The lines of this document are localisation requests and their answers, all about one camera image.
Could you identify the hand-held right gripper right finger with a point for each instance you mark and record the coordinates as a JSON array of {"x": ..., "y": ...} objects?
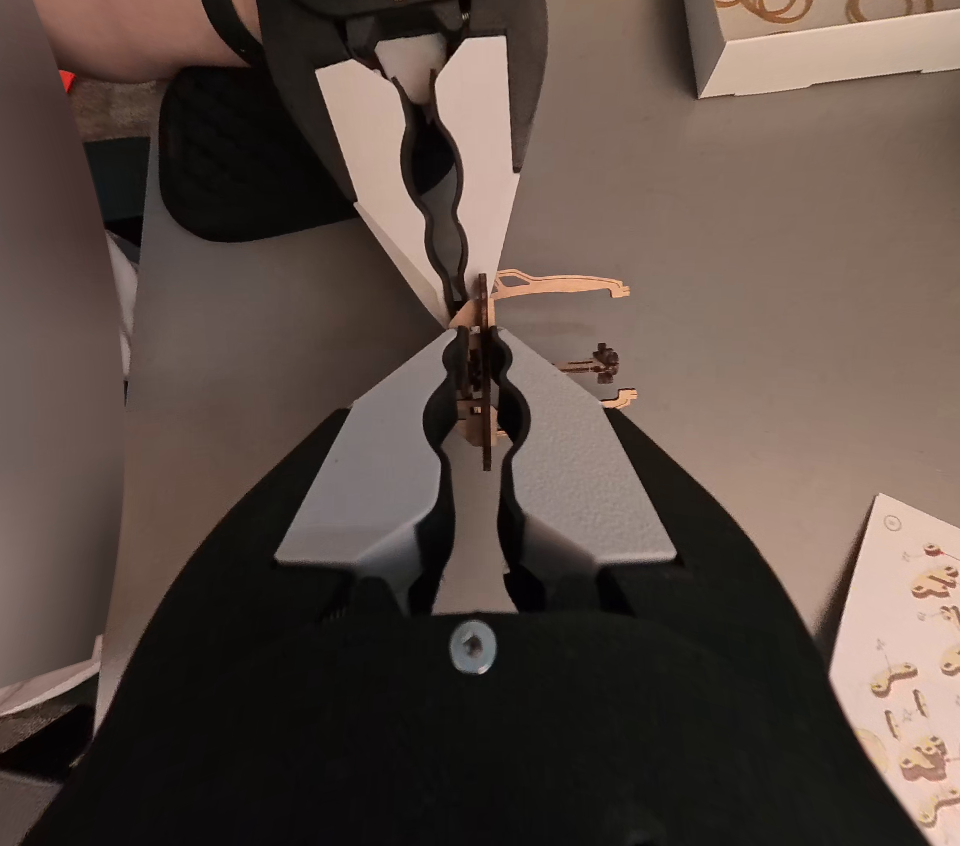
[{"x": 592, "y": 486}]

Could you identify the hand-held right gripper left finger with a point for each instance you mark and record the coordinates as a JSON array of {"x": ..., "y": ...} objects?
[{"x": 360, "y": 486}]

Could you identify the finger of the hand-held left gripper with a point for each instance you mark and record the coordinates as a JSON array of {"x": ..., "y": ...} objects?
[
  {"x": 487, "y": 126},
  {"x": 367, "y": 134}
]

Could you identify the dark wooden model part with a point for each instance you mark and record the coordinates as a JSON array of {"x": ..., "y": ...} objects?
[{"x": 484, "y": 374}]

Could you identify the wooden crossbow model assembly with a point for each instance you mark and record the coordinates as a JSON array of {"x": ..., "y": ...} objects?
[{"x": 469, "y": 317}]

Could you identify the dark teal object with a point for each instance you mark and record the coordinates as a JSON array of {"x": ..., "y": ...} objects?
[{"x": 116, "y": 179}]

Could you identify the orange fabric piece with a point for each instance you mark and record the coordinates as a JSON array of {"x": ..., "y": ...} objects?
[{"x": 67, "y": 83}]

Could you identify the illustrated instruction booklet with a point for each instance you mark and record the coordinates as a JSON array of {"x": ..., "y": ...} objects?
[{"x": 900, "y": 636}]

